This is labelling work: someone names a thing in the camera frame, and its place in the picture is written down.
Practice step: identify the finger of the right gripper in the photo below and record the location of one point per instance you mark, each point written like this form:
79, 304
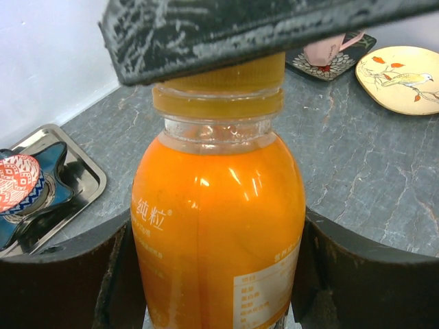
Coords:
156, 41

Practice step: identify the blue star-shaped dish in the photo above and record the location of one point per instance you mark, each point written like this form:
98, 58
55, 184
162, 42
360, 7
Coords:
55, 193

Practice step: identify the beige bird plate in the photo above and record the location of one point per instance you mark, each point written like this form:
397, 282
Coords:
403, 79

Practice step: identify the dark floral square plate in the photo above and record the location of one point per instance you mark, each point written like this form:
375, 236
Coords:
343, 61

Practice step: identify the pink mug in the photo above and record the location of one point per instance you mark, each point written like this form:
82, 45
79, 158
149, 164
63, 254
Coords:
322, 52

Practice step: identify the orange juice bottle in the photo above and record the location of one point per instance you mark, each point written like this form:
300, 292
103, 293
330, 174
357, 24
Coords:
218, 203

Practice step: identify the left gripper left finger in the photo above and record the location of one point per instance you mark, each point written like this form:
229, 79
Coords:
89, 281

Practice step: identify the steel tray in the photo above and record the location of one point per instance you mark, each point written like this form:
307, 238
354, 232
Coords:
79, 172

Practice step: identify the red patterned bowl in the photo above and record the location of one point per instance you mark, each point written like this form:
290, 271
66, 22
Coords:
22, 182

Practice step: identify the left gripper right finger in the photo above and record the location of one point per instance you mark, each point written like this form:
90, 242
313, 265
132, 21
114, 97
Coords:
344, 280

